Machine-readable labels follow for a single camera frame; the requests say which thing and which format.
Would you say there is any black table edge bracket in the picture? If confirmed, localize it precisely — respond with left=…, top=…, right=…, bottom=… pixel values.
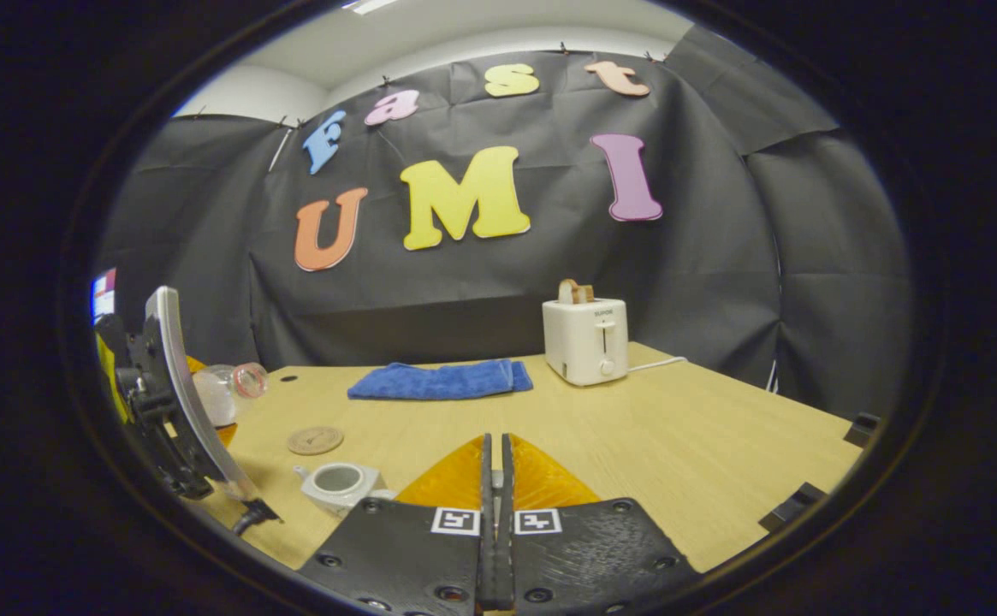
left=843, top=412, right=883, bottom=448
left=758, top=481, right=829, bottom=534

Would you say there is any black backdrop cloth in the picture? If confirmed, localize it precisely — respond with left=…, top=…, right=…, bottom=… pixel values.
left=96, top=24, right=914, bottom=420

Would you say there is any clear plastic water bottle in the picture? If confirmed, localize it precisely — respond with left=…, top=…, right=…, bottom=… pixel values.
left=193, top=362, right=270, bottom=429

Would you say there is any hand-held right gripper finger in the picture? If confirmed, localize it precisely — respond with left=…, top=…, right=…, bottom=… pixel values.
left=297, top=432, right=497, bottom=616
left=498, top=432, right=703, bottom=616

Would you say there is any computer monitor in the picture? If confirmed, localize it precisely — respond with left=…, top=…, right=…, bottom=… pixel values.
left=91, top=267, right=119, bottom=324

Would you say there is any blue folded towel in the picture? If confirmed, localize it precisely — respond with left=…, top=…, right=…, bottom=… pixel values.
left=347, top=358, right=534, bottom=401

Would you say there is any white ceramic teacup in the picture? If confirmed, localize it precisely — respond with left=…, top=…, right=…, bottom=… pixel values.
left=293, top=462, right=391, bottom=519

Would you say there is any round cork coaster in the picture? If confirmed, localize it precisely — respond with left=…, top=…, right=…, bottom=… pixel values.
left=286, top=426, right=346, bottom=456

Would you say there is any black cable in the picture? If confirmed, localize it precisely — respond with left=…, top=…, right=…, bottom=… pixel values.
left=232, top=500, right=283, bottom=538

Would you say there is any white toaster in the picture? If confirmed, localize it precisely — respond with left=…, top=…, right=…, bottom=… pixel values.
left=542, top=297, right=630, bottom=387

